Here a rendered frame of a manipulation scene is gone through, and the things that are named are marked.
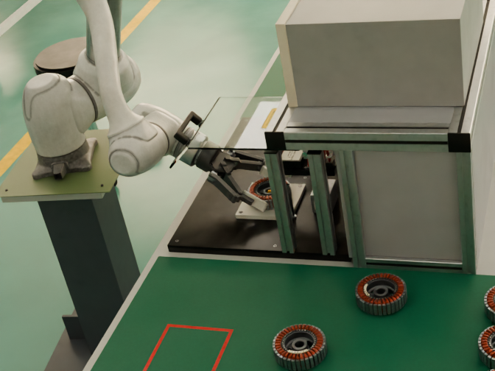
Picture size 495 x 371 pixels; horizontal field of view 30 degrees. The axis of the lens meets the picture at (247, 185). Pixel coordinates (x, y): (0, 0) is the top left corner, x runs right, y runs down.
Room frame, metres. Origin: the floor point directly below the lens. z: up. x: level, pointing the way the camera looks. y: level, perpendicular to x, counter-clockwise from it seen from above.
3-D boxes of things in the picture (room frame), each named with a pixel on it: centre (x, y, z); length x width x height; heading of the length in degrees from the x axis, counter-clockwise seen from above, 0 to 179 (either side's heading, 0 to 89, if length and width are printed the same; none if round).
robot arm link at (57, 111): (2.50, 0.52, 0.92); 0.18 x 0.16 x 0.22; 130
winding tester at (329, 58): (1.97, -0.39, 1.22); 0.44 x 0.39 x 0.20; 157
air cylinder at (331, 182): (1.94, -0.19, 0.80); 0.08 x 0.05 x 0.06; 157
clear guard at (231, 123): (1.92, -0.02, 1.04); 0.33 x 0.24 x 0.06; 67
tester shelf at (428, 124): (1.99, -0.39, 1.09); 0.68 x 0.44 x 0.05; 157
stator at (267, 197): (2.00, -0.05, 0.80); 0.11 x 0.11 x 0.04
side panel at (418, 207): (1.66, -0.34, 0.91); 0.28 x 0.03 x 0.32; 67
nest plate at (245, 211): (2.00, -0.05, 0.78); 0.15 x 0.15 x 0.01; 67
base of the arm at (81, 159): (2.47, 0.53, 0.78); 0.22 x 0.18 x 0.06; 176
